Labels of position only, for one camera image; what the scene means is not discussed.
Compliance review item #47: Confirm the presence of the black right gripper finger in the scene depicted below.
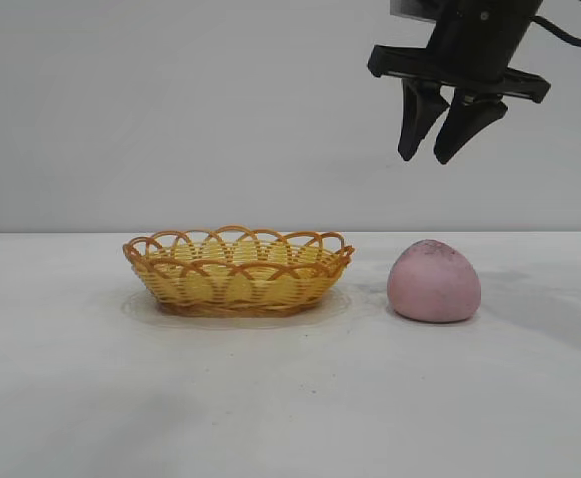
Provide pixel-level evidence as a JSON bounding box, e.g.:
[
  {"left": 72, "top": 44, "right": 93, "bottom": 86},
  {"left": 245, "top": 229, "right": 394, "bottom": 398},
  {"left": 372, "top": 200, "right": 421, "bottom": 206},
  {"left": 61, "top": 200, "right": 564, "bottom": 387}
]
[
  {"left": 397, "top": 78, "right": 451, "bottom": 162},
  {"left": 433, "top": 89, "right": 510, "bottom": 167}
]

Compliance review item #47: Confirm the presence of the yellow woven wicker basket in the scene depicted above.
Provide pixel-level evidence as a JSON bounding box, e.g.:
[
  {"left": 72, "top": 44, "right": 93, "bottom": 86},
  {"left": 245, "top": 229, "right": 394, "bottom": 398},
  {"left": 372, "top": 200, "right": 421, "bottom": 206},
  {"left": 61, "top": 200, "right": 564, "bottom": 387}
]
[{"left": 122, "top": 223, "right": 357, "bottom": 320}]

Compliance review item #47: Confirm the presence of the pink peach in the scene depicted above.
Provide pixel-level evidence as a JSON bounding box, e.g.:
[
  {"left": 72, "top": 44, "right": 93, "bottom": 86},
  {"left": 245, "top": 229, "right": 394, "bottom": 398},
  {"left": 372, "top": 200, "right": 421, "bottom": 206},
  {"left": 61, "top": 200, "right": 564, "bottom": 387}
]
[{"left": 387, "top": 238, "right": 484, "bottom": 325}]

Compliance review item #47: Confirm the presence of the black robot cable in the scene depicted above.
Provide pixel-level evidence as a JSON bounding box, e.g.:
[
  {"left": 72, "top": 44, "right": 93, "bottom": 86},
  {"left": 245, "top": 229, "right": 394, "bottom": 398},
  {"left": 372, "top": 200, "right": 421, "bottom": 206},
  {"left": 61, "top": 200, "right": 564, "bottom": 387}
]
[{"left": 532, "top": 0, "right": 581, "bottom": 50}]

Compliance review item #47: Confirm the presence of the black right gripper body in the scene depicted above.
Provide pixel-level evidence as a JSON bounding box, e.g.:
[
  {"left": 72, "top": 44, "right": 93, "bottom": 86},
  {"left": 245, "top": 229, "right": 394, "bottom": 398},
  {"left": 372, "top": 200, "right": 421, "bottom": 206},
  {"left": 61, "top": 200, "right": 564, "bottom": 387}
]
[{"left": 367, "top": 0, "right": 552, "bottom": 105}]

